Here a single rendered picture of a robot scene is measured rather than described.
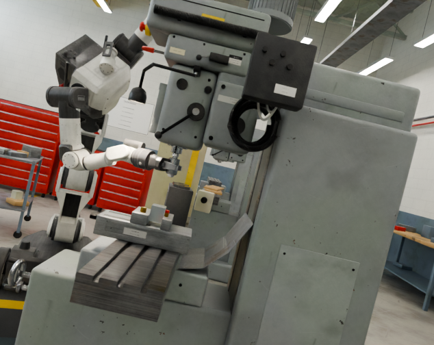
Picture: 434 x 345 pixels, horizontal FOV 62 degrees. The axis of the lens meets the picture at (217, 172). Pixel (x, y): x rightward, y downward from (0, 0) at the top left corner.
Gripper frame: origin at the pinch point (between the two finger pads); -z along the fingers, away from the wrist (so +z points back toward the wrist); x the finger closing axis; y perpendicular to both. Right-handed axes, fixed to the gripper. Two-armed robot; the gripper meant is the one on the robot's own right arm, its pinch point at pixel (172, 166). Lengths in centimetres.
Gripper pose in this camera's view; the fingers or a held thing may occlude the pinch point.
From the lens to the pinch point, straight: 155.5
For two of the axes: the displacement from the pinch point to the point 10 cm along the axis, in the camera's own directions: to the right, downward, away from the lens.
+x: 3.4, 0.5, 9.4
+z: -9.1, -2.4, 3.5
